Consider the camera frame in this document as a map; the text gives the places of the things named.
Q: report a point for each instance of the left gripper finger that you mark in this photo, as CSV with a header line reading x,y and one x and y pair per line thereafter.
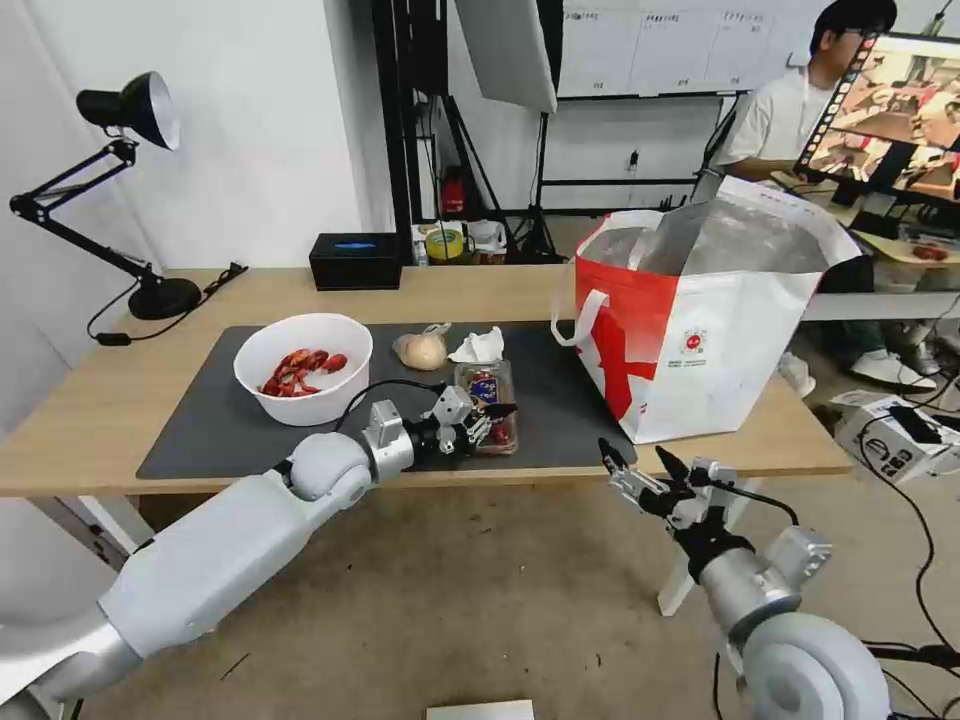
x,y
495,412
478,439

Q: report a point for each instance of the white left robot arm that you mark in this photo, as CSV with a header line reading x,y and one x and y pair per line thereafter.
x,y
225,540

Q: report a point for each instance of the small red item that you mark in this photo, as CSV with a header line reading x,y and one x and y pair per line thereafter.
x,y
930,251

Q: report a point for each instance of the white round bowl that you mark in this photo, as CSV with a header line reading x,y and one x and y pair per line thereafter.
x,y
300,409

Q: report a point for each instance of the robot white front shell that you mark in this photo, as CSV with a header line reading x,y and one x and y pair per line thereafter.
x,y
480,710

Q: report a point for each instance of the white wall board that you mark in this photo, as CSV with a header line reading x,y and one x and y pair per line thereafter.
x,y
660,45

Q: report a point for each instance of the crumpled white tissue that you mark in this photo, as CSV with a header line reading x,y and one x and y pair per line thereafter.
x,y
476,345

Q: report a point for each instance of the computer monitor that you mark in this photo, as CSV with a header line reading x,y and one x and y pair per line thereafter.
x,y
892,112

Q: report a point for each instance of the black metal rack frame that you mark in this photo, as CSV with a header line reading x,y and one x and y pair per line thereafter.
x,y
397,112

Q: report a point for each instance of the person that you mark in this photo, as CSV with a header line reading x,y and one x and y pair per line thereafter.
x,y
780,112

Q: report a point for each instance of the white softbox light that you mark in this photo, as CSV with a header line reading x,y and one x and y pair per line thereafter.
x,y
506,52

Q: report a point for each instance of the red fire extinguisher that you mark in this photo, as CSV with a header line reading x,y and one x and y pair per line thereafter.
x,y
452,196

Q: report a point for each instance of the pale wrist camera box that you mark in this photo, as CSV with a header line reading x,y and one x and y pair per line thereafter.
x,y
454,405
712,476

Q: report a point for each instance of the red crayfish shells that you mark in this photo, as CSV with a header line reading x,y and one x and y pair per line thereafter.
x,y
304,369

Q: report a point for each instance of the white office desk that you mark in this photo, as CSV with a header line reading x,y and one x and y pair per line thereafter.
x,y
892,304

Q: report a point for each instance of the yellow green tape roll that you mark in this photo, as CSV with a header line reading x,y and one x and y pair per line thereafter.
x,y
444,246

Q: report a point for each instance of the black light stand tripod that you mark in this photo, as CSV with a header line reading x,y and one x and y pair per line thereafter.
x,y
534,210

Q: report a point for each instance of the clear plastic food container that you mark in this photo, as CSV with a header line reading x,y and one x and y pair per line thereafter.
x,y
491,382

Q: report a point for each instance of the bread in plastic wrap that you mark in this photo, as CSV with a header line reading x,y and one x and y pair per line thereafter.
x,y
421,351

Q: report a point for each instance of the wooden table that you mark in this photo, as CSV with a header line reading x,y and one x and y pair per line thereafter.
x,y
112,375

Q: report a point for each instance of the black tissue box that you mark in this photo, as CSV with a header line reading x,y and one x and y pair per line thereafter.
x,y
354,262

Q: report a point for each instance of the dark grey table mat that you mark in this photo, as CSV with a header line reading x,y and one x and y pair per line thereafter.
x,y
195,420

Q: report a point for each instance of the white printed cardboard box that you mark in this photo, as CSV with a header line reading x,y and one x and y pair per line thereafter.
x,y
877,442

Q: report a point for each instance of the red and white takeout bag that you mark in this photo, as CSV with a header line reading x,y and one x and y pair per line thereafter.
x,y
697,315

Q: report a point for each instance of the black desk lamp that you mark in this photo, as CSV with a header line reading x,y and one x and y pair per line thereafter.
x,y
161,296

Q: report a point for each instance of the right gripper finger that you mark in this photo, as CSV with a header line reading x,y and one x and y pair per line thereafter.
x,y
630,481
677,478

